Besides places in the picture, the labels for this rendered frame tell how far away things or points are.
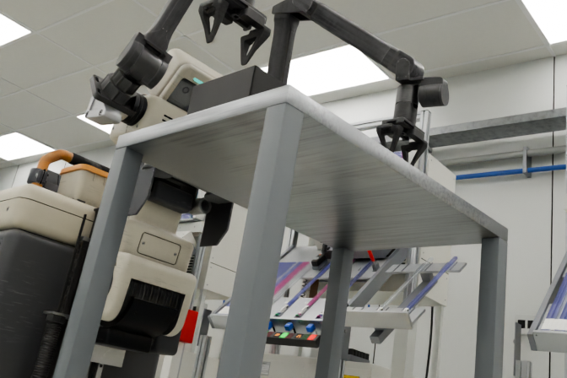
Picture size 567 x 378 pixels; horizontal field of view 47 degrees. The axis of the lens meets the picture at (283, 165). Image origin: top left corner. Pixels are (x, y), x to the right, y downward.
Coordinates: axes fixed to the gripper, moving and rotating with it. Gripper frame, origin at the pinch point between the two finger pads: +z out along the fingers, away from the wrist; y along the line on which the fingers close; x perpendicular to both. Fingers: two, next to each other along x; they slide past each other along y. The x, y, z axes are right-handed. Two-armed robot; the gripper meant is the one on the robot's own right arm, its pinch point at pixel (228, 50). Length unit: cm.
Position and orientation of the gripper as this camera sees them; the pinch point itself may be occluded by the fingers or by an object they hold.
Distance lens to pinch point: 124.8
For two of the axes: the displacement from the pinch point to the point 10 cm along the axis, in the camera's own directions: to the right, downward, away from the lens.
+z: -1.9, 9.3, -3.3
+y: 6.8, 3.6, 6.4
